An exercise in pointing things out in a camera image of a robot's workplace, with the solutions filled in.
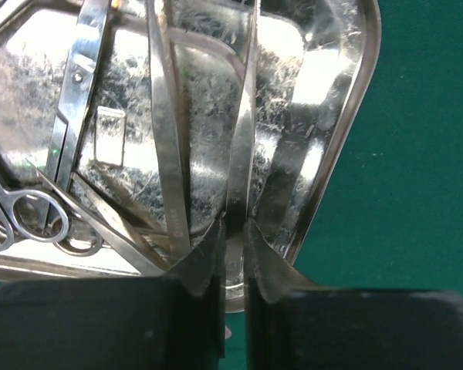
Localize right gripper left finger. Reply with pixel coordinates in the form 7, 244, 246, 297
0, 220, 225, 369

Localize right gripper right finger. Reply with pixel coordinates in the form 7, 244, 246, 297
245, 220, 463, 369

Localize steel scalpel handle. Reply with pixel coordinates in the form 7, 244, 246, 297
26, 160, 170, 277

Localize steel tweezers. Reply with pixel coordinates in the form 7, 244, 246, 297
223, 0, 260, 301
145, 1, 191, 260

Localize dark green surgical cloth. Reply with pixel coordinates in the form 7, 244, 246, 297
223, 0, 463, 370

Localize steel surgical scissors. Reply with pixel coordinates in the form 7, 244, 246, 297
0, 1, 110, 247

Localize stainless steel instrument tray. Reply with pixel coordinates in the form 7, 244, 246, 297
0, 1, 381, 313

